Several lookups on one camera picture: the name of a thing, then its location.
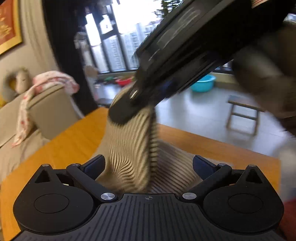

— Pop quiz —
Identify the beige black striped garment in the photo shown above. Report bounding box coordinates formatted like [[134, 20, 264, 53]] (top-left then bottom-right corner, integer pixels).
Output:
[[92, 85, 228, 194]]

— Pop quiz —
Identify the red gold framed picture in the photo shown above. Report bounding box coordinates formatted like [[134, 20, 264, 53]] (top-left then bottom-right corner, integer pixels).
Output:
[[0, 0, 23, 55]]

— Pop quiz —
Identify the grey plush neck pillow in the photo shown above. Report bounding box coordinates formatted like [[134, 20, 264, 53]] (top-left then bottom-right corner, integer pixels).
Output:
[[1, 68, 32, 103]]

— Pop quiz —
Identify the dark curtain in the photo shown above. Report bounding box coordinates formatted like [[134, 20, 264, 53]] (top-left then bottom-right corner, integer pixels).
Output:
[[42, 1, 97, 115]]

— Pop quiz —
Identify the red plastic basin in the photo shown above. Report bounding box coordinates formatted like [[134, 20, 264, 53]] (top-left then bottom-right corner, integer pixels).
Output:
[[115, 76, 133, 87]]

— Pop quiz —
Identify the beige sofa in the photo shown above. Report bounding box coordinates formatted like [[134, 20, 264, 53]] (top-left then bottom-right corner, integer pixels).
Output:
[[0, 85, 83, 181]]

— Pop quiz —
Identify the pink floral blanket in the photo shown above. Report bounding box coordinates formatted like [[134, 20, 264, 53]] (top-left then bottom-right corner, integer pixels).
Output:
[[10, 70, 80, 148]]

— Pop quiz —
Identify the small wooden stool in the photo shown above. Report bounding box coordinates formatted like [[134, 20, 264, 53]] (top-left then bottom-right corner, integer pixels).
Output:
[[226, 95, 265, 136]]

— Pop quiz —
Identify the cyan plastic basin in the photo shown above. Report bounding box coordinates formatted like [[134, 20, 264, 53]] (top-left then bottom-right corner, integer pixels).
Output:
[[190, 75, 216, 93]]

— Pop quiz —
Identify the right gloved hand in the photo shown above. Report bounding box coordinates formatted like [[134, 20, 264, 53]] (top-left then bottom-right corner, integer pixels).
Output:
[[232, 22, 295, 135]]

